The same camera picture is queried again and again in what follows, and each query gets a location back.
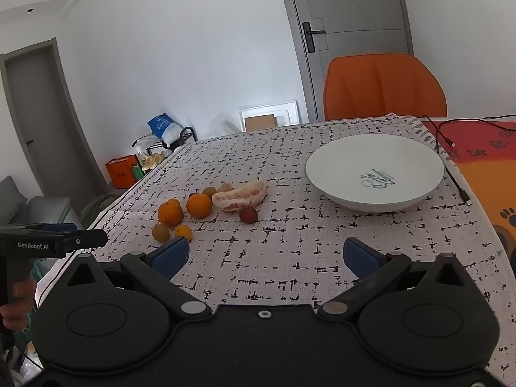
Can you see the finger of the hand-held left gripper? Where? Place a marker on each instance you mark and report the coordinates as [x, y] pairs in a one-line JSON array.
[[58, 227], [86, 238]]

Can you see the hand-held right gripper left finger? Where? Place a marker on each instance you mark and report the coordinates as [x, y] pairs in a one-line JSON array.
[[171, 256]]

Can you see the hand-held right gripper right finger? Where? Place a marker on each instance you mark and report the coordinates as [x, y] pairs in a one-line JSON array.
[[361, 260]]

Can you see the brown round fruit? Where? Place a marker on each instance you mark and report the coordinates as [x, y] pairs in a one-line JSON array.
[[161, 233], [209, 192]]

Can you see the small orange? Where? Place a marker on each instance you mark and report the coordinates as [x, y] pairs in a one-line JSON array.
[[183, 232]]

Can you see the large orange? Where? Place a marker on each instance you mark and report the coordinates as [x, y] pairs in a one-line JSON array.
[[199, 204]]

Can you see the white bowl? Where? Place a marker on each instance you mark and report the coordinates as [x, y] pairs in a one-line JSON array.
[[375, 177]]

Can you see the peeled pomelo segment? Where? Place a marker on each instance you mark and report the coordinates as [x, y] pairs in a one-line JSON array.
[[238, 199]]

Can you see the person's left hand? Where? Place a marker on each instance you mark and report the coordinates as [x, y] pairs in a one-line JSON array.
[[18, 312]]

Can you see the green floor mat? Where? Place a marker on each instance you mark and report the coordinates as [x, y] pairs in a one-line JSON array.
[[94, 207]]

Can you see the grey sofa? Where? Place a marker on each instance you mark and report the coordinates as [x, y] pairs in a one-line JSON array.
[[24, 209]]

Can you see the orange box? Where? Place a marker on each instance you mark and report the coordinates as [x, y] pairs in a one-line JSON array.
[[121, 171]]

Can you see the green bag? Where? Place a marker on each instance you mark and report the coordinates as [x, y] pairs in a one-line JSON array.
[[137, 172]]

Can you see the small peeled pomelo piece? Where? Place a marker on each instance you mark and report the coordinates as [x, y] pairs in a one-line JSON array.
[[225, 187]]

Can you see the small red fruit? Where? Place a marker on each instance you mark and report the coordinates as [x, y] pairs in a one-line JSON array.
[[248, 214]]

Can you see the yellow slippers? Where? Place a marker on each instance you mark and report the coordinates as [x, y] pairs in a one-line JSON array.
[[153, 160]]

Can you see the grey-green door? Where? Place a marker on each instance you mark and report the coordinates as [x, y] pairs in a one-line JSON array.
[[36, 121]]

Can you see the black rack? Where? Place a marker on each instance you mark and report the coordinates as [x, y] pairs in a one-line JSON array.
[[187, 133]]

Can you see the white patterned tablecloth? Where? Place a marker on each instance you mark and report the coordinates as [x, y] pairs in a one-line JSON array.
[[262, 161]]

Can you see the blue plastic bag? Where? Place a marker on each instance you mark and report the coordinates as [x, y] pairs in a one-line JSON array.
[[161, 125]]

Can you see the orange chair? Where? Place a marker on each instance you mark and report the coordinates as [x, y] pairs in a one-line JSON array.
[[383, 88]]

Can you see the grey door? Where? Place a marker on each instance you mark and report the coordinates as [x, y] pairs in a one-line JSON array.
[[354, 8]]

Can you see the white picture frame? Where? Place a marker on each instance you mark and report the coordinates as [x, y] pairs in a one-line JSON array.
[[268, 115]]

